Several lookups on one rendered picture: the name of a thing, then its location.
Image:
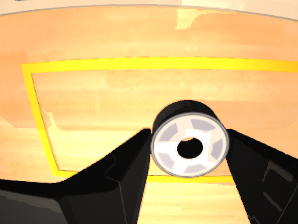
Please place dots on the yellow rectangular outline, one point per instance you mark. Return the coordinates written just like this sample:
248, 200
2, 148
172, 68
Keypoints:
179, 62

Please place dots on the black wheel with white hub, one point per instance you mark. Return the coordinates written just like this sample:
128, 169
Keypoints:
186, 159

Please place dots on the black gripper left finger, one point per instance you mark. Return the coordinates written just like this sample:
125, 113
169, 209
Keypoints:
109, 191

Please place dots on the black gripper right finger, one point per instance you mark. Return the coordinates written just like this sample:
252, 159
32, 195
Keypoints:
266, 180

